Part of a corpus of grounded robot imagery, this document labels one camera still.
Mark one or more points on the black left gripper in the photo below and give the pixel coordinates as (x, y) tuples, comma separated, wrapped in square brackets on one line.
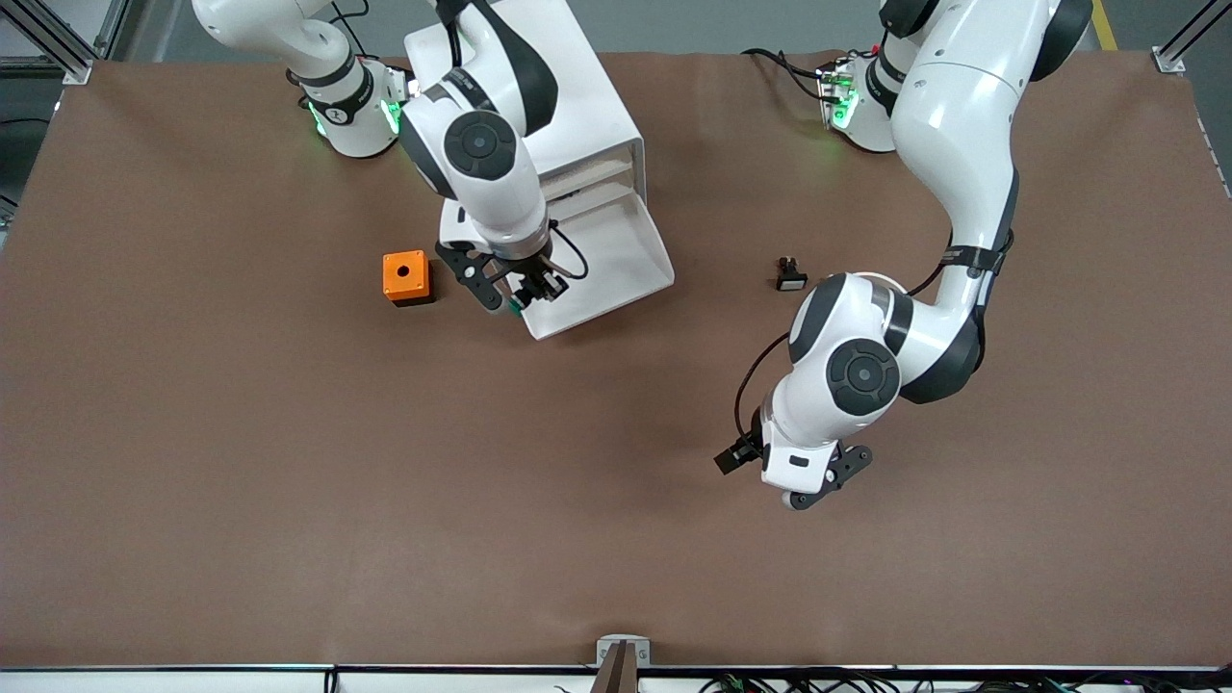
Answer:
[(742, 451)]

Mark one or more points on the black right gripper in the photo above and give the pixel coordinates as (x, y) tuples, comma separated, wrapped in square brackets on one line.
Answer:
[(527, 271)]

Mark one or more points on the white plastic drawer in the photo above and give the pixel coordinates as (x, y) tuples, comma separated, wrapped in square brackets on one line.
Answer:
[(602, 197), (616, 260), (597, 176)]

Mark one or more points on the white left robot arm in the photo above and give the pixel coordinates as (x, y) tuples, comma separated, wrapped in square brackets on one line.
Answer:
[(962, 144)]

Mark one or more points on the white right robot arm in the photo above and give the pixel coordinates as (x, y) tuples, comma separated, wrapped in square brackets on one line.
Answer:
[(481, 154)]

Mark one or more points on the white drawer cabinet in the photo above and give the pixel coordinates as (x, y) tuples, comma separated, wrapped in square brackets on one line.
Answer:
[(597, 106)]

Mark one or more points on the black white rectangular pushbutton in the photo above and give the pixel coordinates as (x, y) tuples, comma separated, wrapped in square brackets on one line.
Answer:
[(791, 281)]

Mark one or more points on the base connector plate green light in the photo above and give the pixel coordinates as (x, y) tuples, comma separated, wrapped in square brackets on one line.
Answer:
[(839, 106), (393, 114)]

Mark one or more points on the brown table cover sheet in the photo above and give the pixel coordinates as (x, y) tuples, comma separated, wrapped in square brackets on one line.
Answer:
[(385, 500)]

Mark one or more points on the orange button enclosure box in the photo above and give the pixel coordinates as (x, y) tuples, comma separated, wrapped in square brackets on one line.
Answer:
[(393, 265)]

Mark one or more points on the grey metal bracket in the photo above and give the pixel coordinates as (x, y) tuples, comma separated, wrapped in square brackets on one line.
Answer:
[(606, 645)]

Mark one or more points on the brown wedge post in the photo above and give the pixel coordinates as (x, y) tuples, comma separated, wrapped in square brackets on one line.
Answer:
[(616, 674)]

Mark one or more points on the aluminium frame post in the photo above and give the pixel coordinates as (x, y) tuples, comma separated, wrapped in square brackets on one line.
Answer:
[(111, 29), (1169, 60)]

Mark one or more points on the white table edge rail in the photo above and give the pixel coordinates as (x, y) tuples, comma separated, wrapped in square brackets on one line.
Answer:
[(192, 681)]

